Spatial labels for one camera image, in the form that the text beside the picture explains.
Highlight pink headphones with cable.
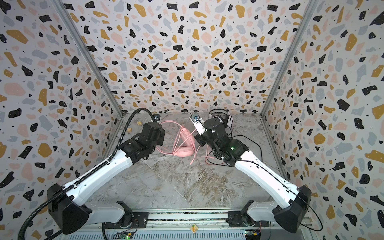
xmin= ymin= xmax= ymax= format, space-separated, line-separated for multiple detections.
xmin=156 ymin=120 xmax=214 ymax=166

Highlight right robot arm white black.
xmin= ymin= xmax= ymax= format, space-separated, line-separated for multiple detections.
xmin=190 ymin=114 xmax=312 ymax=234

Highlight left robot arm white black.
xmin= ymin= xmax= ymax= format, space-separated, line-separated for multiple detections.
xmin=47 ymin=122 xmax=165 ymax=235

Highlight white black headphones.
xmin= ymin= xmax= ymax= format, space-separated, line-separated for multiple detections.
xmin=209 ymin=109 xmax=234 ymax=129

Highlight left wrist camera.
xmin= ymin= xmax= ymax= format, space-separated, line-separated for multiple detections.
xmin=153 ymin=114 xmax=161 ymax=122

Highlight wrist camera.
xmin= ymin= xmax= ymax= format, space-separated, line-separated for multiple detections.
xmin=153 ymin=114 xmax=161 ymax=122
xmin=190 ymin=113 xmax=206 ymax=136

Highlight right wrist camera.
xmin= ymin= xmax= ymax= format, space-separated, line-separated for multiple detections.
xmin=190 ymin=113 xmax=206 ymax=136

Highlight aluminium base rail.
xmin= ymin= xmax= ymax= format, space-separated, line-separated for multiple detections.
xmin=59 ymin=209 xmax=317 ymax=240

